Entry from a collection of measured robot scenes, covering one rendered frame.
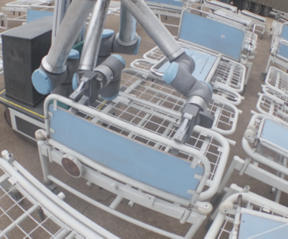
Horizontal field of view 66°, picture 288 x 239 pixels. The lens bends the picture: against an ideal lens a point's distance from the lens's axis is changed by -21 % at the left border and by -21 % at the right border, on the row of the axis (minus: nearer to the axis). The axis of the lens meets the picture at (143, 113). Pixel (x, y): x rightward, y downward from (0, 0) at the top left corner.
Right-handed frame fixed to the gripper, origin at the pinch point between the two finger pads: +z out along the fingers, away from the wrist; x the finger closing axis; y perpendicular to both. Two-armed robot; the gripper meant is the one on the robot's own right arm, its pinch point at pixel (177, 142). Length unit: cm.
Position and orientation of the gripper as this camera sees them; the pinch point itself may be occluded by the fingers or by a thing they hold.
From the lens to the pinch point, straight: 91.5
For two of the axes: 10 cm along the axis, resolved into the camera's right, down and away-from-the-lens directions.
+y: -9.0, -3.4, 2.7
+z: -4.3, 5.9, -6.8
